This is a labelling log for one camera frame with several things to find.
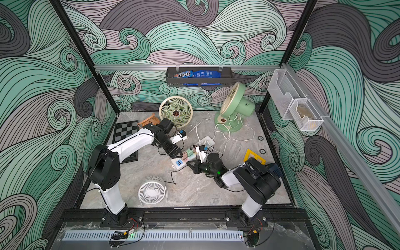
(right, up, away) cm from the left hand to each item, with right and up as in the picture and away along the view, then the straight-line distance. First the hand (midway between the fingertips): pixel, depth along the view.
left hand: (178, 150), depth 87 cm
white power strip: (0, -8, +3) cm, 9 cm away
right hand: (+6, -7, -1) cm, 9 cm away
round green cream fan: (-2, +25, +15) cm, 29 cm away
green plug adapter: (+6, -2, +3) cm, 8 cm away
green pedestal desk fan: (+32, +25, 0) cm, 41 cm away
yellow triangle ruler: (+44, -3, +11) cm, 45 cm away
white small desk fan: (-11, -17, -14) cm, 25 cm away
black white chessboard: (-40, +11, +17) cm, 45 cm away
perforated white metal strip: (-7, -36, -17) cm, 41 cm away
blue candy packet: (+12, +45, +6) cm, 47 cm away
